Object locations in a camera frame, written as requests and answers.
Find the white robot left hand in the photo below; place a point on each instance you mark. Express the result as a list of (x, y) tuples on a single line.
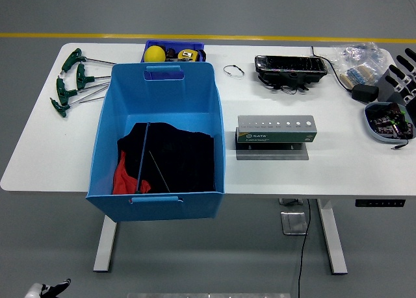
[(37, 291)]

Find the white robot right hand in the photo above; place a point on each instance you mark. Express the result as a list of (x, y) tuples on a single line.
[(410, 83)]

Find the grey metal wrench rack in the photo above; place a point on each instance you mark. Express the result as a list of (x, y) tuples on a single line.
[(276, 137)]

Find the grey foam box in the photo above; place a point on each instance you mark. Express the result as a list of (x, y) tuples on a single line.
[(385, 90)]

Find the black power adapter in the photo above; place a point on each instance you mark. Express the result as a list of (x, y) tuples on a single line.
[(364, 93)]

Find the tan resistor tape strip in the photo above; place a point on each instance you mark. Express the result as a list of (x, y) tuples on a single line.
[(360, 74)]

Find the light blue oval tray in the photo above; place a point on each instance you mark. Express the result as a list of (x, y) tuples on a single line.
[(373, 122)]

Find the clear plastic parts bag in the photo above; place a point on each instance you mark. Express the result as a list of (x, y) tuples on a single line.
[(360, 53)]

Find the white table leg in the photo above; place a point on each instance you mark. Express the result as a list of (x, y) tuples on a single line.
[(333, 239), (105, 243)]

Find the black table control panel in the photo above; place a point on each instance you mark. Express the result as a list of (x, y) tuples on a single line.
[(380, 203)]

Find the black electronic device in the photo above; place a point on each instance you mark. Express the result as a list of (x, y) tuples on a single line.
[(286, 64)]

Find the red cloth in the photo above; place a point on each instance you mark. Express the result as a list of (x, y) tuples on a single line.
[(125, 182)]

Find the metal floor plate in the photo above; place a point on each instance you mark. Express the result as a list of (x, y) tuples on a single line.
[(294, 223)]

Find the black cloth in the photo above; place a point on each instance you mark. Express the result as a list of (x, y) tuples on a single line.
[(188, 161)]

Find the yellow floor tape line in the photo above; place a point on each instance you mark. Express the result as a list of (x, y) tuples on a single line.
[(195, 37)]

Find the yellow tape measure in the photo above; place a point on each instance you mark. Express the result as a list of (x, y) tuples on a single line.
[(188, 54)]

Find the large blue plastic bin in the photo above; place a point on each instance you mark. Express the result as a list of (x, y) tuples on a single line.
[(162, 96)]

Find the small dark blue tray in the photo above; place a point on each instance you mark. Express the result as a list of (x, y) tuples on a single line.
[(175, 44)]

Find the dark brown small object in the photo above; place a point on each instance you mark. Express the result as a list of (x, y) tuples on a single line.
[(170, 53)]

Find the yellow ball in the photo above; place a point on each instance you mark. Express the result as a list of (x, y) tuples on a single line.
[(154, 53)]

